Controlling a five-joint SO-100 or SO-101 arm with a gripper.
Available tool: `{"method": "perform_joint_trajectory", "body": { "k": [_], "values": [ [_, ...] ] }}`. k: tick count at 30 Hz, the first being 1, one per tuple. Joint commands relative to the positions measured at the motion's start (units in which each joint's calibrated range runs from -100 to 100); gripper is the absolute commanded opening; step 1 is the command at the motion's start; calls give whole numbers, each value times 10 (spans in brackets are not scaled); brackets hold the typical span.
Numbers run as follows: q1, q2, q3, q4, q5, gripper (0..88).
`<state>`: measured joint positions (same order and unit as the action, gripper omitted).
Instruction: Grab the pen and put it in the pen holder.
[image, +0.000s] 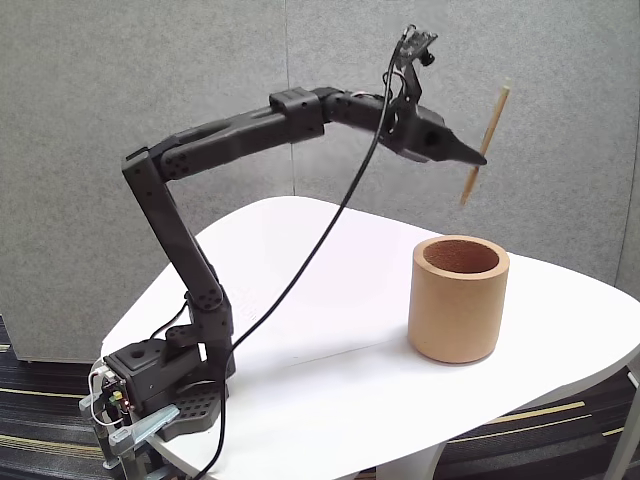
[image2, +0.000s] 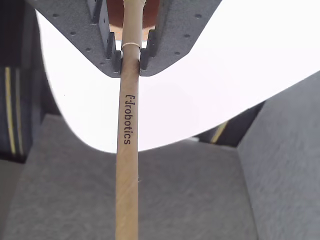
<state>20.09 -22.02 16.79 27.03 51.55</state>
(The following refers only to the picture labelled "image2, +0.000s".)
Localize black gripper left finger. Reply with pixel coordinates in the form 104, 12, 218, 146
26, 0, 123, 79

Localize beige wooden pen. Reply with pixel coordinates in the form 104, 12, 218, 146
114, 0, 146, 240

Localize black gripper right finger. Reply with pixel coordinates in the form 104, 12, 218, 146
139, 0, 223, 77

